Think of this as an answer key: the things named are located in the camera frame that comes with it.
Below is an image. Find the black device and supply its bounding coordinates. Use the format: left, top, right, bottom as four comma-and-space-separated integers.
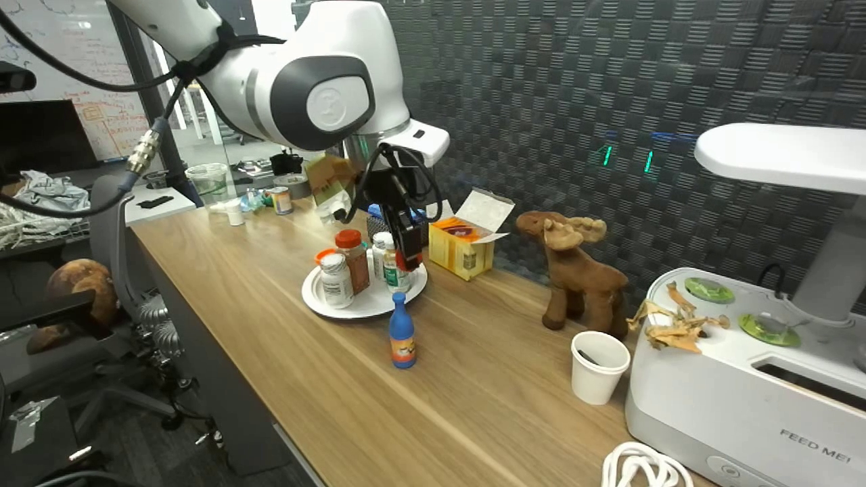
0, 62, 39, 95

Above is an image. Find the blue bowling pin toy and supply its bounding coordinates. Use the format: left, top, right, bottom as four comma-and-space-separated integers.
388, 290, 421, 374

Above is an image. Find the brown moose plush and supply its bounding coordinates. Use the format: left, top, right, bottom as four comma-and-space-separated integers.
514, 208, 633, 339

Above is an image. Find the silver cap spice jar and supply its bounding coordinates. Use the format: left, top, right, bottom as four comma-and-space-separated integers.
372, 229, 402, 279

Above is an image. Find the clear plastic bottle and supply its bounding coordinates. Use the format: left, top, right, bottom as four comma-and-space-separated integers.
185, 143, 242, 227

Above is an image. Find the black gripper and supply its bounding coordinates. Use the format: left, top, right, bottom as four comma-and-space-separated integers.
360, 163, 430, 274

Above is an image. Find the white paper cup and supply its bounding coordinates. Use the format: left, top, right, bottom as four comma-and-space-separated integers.
570, 329, 633, 409

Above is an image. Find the small printed carton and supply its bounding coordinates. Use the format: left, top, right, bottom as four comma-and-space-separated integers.
268, 183, 299, 216

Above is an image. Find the grey office chair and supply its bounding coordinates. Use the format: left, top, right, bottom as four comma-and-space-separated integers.
85, 170, 225, 455

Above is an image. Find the dried brown plant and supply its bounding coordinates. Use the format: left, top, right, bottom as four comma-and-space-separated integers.
628, 279, 725, 357

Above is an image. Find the white rope coil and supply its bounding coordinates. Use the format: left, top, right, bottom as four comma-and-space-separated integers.
598, 442, 698, 487

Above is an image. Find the white paper plate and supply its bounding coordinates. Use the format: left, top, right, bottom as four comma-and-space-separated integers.
299, 258, 433, 324

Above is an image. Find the wooden block stand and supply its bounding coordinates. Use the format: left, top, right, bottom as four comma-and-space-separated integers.
304, 155, 364, 225

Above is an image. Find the white planter appliance with lamp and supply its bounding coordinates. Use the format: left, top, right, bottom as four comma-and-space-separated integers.
622, 121, 866, 487

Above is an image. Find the brown round cushion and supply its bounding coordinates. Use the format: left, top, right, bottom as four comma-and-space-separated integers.
26, 255, 119, 355

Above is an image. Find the orange-lid brown spice jar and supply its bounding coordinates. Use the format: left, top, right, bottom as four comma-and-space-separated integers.
333, 227, 375, 298

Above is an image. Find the open yellow carton box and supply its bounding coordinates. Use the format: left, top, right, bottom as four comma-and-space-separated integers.
423, 186, 518, 285

